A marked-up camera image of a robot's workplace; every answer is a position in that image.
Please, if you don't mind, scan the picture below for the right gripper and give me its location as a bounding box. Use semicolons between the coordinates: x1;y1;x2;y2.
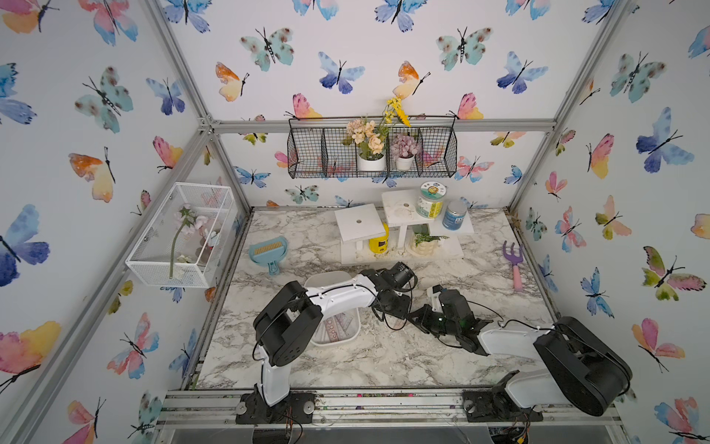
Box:
407;302;459;338

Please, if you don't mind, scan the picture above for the pink triangle ruler small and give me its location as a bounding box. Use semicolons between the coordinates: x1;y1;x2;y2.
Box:
336;313;360;340

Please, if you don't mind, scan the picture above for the white plastic storage box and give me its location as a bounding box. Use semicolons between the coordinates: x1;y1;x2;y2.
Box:
305;271;362;347

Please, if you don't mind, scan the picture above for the pink straight ruler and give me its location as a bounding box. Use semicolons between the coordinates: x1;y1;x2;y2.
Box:
325;314;347;343

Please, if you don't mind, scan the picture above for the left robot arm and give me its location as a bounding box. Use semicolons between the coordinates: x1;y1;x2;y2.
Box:
236;262;418;425

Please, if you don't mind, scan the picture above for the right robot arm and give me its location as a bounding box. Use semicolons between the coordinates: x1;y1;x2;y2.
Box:
408;285;632;416

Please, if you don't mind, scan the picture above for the shell planter with greenery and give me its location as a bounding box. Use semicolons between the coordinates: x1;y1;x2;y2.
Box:
410;225;449;256

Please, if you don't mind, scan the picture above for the white tiered display stand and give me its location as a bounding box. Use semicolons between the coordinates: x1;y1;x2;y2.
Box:
335;190;474;265

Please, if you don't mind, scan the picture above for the purple pink garden fork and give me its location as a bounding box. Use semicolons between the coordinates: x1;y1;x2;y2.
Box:
502;242;524;292

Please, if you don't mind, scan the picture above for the green lid jar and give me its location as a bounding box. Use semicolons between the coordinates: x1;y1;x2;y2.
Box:
416;181;447;219

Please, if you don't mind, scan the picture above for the blue lid jar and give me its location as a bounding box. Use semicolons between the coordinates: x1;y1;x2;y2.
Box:
442;200;468;231

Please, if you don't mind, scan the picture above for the teal dustpan brush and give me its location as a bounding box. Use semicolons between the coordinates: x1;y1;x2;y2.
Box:
249;236;288;276

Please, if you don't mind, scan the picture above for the purple flower pot plant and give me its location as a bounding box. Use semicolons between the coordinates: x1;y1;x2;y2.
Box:
391;134;420;172

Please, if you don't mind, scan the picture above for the beige flower pot plant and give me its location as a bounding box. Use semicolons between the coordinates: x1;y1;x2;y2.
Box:
342;118;386;173

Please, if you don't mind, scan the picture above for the yellow artificial flower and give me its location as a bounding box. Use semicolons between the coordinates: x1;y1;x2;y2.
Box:
383;96;410;127

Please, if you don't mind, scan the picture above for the pink artificial flower stem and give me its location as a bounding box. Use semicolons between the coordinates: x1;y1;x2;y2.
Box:
168;203;208;279

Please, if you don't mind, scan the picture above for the black wire wall basket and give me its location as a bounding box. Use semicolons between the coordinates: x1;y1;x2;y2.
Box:
287;116;458;179

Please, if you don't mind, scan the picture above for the white wire cage shelf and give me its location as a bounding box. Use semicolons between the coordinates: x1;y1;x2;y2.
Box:
126;182;237;289

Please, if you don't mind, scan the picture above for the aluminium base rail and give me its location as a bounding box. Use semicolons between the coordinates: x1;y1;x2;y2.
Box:
157;387;621;430

